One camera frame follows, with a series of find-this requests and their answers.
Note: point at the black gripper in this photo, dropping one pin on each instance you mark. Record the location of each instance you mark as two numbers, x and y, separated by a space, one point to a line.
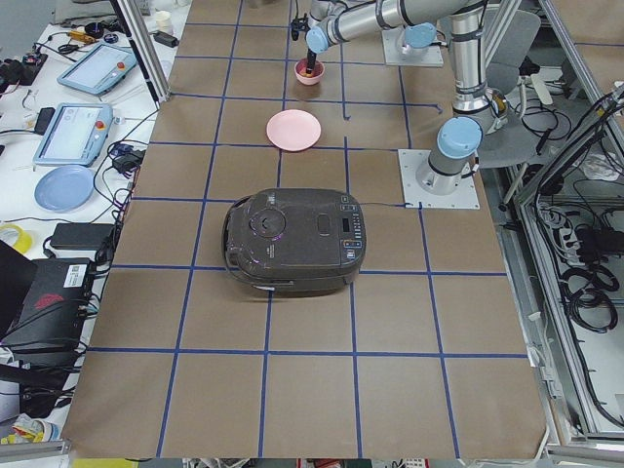
310 58

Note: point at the dark grey rice cooker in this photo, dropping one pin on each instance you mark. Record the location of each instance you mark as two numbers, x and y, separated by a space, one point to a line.
295 240

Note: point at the near teach pendant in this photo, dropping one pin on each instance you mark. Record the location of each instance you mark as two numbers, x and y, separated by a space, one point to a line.
75 135

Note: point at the red apple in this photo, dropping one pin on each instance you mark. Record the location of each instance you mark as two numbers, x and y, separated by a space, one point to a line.
306 73

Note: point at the pink plate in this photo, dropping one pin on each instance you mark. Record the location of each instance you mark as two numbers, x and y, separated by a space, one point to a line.
293 130

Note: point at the black power adapter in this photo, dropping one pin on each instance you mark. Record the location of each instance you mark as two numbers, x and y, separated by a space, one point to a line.
80 236

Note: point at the pink bowl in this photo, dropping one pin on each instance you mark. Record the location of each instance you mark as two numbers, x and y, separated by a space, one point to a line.
307 78

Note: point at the pot with yellow contents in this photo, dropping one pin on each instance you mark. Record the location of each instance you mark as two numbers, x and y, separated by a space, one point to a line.
499 107

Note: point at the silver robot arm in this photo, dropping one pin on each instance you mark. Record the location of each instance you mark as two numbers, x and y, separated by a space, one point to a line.
478 110

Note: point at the blue plate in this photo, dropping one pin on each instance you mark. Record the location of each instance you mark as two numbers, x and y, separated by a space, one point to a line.
64 189

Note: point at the aluminium frame post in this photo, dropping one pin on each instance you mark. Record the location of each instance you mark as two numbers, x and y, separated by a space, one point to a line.
130 18

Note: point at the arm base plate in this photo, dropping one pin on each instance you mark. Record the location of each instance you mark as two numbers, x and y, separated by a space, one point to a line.
423 188
412 46

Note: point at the teach pendant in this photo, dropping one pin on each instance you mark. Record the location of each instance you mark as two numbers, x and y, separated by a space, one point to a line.
100 70
75 135

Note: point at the far teach pendant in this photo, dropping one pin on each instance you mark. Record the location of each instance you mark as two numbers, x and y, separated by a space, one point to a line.
100 70

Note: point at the grey chair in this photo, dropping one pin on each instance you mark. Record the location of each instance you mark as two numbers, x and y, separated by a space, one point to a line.
513 143

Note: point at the yellow tape roll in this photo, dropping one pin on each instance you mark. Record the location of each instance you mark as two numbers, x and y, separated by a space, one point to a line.
15 237

